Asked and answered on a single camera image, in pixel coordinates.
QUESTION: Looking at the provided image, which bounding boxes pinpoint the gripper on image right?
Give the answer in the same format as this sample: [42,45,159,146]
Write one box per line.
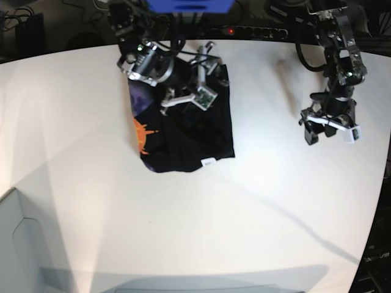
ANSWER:
[299,98,357,145]

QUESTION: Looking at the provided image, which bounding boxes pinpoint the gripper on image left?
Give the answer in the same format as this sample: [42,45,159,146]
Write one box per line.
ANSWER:
[161,41,229,115]

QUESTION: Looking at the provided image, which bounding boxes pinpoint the black T-shirt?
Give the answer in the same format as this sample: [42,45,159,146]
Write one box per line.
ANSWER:
[128,76,235,173]

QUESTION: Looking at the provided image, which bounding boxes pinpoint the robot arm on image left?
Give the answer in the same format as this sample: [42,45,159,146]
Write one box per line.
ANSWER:
[108,1,229,114]

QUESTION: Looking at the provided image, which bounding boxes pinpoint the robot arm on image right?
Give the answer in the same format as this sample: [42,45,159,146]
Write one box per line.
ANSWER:
[295,1,367,145]

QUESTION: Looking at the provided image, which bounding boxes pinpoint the black power strip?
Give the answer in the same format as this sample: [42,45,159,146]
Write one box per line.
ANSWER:
[204,26,288,41]

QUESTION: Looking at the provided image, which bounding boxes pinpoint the blue plastic box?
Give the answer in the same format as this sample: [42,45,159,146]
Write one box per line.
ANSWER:
[147,0,235,13]

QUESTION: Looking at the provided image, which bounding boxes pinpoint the black box on floor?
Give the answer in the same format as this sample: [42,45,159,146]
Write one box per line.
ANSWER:
[15,13,47,57]

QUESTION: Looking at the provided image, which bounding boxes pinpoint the white bin at table edge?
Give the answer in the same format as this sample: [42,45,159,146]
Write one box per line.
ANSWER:
[1,188,62,292]

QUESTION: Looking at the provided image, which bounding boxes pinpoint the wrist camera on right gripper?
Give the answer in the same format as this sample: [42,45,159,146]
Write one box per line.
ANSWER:
[191,85,218,111]

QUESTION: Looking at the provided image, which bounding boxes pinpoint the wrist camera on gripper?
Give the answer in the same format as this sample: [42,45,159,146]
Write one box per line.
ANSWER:
[191,85,218,111]
[343,125,362,144]

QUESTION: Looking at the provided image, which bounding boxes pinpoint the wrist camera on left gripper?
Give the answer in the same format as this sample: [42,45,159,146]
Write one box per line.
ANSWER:
[343,125,362,144]

